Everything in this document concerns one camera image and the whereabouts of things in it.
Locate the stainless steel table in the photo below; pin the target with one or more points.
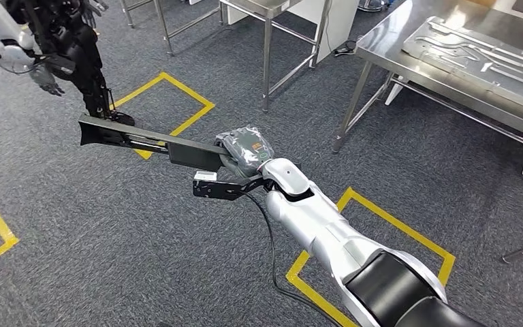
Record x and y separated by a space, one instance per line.
267 67
164 31

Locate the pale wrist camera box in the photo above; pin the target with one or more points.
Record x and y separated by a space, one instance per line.
205 176

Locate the small black device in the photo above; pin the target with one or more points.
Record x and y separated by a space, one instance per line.
346 47

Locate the black plastic license plate bracket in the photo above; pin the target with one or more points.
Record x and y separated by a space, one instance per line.
108 131

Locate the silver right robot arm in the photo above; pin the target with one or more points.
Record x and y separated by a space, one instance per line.
320 230

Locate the black camera bracket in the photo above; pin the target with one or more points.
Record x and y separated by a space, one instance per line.
216 189

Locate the stamped silver metal panel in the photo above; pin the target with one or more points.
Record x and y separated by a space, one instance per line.
469 58

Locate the stainless steel workbench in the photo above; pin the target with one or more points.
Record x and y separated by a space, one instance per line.
379 45

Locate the black humanoid robot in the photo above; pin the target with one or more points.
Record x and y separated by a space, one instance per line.
85 67

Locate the white board panel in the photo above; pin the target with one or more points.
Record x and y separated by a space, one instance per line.
338 22

